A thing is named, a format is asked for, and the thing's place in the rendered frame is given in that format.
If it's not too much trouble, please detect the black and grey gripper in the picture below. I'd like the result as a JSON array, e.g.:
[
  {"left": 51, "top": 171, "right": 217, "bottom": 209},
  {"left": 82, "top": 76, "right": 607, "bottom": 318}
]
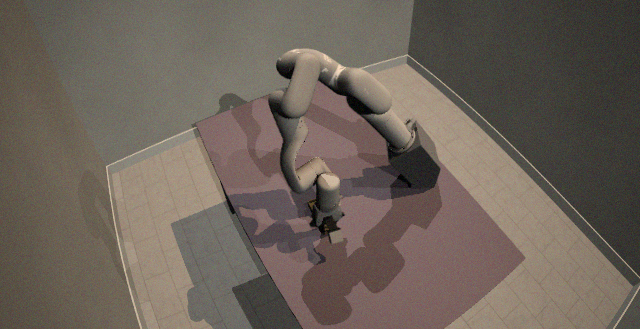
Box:
[{"left": 310, "top": 202, "right": 345, "bottom": 234}]

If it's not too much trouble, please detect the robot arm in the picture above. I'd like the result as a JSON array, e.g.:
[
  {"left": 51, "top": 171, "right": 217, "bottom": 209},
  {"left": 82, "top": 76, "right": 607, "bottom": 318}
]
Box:
[{"left": 268, "top": 48, "right": 417, "bottom": 212}]

